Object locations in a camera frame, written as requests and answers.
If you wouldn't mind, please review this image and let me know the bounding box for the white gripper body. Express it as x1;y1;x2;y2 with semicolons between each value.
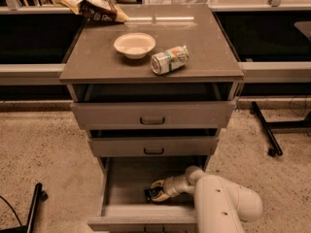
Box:
162;175;194;197

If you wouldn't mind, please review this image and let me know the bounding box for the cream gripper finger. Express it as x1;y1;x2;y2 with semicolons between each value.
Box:
152;193;170;202
150;180;165;188

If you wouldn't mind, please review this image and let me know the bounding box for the dark blue rxbar wrapper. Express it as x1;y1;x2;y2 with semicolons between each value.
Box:
144;186;162;202

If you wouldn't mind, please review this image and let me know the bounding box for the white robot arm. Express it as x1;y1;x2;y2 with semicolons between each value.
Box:
145;166;263;233

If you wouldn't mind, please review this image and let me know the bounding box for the middle grey drawer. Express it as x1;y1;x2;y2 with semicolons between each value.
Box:
88;136;219;157

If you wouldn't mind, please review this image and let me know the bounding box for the grey drawer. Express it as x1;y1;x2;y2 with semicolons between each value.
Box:
71;101;235;129
87;155;206;233
88;136;219;157

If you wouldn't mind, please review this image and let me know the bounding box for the bottom grey drawer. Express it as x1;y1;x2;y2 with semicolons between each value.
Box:
87;155;206;233

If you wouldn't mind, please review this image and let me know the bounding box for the grey drawer cabinet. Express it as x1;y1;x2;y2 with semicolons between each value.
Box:
59;3;245;233

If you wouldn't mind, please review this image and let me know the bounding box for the top grey drawer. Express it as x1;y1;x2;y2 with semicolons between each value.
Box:
71;101;235;129

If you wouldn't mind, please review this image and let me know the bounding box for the crushed soda can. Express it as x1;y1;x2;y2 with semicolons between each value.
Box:
151;46;189;76

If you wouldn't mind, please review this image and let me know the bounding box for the black stand leg left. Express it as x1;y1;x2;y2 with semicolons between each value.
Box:
0;183;49;233

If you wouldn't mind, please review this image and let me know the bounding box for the white paper bowl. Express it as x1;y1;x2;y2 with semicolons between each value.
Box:
114;33;156;59

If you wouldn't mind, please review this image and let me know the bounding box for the brown chip bag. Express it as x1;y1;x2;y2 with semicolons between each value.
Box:
61;0;128;23

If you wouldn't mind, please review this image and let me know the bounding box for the grey metal rail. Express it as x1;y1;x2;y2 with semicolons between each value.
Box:
0;62;311;85

